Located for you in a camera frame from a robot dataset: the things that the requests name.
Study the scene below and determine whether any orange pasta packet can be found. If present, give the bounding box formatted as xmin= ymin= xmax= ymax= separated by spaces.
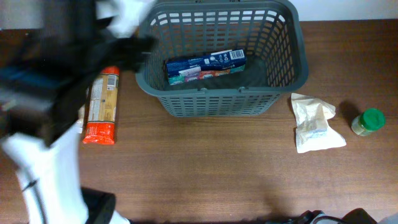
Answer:
xmin=83 ymin=66 xmax=120 ymax=145

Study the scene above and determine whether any blue cardboard box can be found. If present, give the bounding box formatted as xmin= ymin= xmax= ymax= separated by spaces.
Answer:
xmin=165 ymin=49 xmax=247 ymax=85

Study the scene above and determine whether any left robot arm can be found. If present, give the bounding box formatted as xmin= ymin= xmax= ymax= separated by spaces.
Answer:
xmin=1 ymin=0 xmax=156 ymax=223

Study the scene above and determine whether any left beige paper pouch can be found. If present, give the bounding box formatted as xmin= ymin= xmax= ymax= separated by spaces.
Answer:
xmin=76 ymin=105 xmax=85 ymax=134

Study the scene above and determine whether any beige paper pouch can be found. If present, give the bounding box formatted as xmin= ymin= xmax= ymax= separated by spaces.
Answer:
xmin=290 ymin=93 xmax=346 ymax=153
xmin=76 ymin=105 xmax=85 ymax=134

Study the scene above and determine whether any grey plastic basket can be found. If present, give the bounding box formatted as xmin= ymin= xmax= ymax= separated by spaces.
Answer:
xmin=136 ymin=1 xmax=308 ymax=117

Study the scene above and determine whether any right beige paper pouch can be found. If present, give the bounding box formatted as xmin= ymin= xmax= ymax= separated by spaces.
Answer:
xmin=290 ymin=93 xmax=346 ymax=153

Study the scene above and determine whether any green lid jar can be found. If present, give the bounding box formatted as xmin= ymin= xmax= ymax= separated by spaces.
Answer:
xmin=351 ymin=108 xmax=386 ymax=136

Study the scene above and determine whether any black equipment at table edge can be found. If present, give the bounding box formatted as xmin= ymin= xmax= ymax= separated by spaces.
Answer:
xmin=287 ymin=208 xmax=377 ymax=224

